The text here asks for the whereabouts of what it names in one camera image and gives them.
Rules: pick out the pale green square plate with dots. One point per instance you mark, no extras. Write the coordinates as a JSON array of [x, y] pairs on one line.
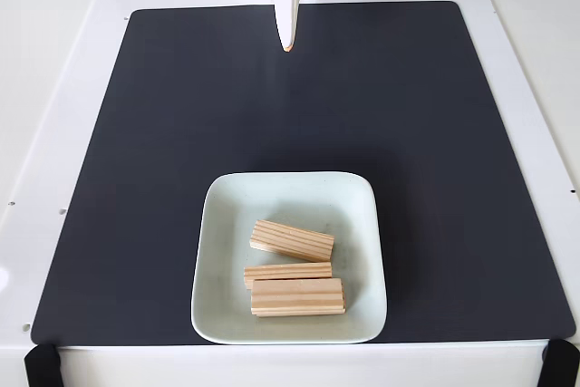
[[226, 206]]

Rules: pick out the black table mat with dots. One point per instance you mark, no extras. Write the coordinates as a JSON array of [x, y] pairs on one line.
[[136, 178]]

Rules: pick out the black corner bracket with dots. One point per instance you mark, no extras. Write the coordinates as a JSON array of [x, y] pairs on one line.
[[562, 364], [43, 366]]

